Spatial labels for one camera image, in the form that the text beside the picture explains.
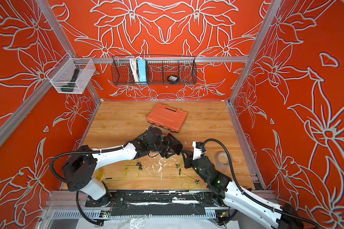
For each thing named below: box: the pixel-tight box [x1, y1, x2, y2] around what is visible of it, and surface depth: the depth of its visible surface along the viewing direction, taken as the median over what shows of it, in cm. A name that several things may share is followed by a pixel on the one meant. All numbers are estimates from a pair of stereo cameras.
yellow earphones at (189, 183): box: [168, 156, 205, 204], surface depth 79 cm
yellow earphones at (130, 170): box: [104, 159, 143, 182], surface depth 84 cm
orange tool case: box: [147, 102, 188, 133], surface depth 105 cm
